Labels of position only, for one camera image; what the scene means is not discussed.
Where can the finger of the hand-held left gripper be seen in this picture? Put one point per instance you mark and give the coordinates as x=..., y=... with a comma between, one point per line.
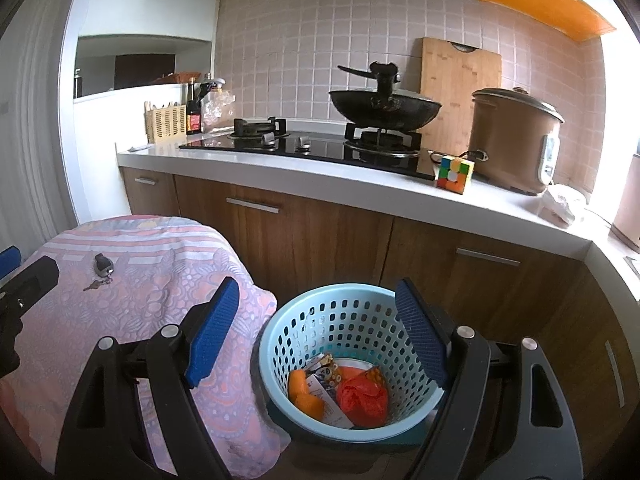
x=32, y=282
x=9, y=260

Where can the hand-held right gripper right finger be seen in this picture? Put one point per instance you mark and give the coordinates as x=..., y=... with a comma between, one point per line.
x=420, y=335

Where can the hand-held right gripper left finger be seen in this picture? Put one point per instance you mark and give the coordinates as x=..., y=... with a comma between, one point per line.
x=215, y=330

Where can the light blue plastic basket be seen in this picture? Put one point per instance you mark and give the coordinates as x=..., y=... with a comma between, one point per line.
x=300, y=320

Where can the red plastic bag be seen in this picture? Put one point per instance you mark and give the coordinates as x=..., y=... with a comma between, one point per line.
x=362, y=400

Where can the orange snack wrapper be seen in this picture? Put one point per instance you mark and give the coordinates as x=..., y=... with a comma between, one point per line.
x=302, y=395

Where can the white carton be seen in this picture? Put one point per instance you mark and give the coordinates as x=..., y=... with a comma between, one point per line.
x=330, y=405

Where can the small metal key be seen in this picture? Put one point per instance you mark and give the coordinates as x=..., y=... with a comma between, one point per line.
x=97, y=285

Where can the pink patterned cloth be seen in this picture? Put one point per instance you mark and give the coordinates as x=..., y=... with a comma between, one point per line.
x=165, y=280

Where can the white paper scrap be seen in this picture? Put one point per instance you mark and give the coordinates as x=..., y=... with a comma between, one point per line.
x=355, y=365

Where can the black car key fob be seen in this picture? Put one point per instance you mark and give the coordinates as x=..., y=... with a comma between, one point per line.
x=104, y=265

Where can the wooden cabinet door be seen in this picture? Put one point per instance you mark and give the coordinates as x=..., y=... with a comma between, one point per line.
x=310, y=245
x=580, y=360
x=500, y=290

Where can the small wooden drawer front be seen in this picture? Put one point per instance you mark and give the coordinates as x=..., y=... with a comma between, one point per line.
x=150, y=197

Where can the colourful puzzle cube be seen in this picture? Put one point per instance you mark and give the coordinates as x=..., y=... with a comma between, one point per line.
x=455, y=175

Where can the metal hob knob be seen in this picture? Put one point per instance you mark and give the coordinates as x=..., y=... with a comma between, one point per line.
x=269, y=140
x=304, y=143

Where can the black burner grate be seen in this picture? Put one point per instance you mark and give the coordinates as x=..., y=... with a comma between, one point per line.
x=257, y=126
x=382, y=139

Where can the black glass gas hob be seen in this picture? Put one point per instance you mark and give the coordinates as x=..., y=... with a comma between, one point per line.
x=320, y=152

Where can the cream cutlery basket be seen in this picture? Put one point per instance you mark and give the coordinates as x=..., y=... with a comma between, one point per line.
x=165, y=122

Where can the brown rice cooker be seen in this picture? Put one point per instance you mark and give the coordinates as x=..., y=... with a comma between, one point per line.
x=510, y=145

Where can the dark sauce bottle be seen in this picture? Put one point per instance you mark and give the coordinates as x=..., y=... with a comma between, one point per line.
x=193, y=112

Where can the clear plastic bag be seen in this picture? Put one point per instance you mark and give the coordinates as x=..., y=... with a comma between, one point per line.
x=220, y=110

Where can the black wok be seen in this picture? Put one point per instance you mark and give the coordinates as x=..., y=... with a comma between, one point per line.
x=385, y=107

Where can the wooden cutting board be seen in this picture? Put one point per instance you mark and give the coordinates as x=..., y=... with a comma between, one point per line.
x=450, y=80

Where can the orange wall cabinet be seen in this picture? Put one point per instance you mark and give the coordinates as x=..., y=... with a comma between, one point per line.
x=540, y=0

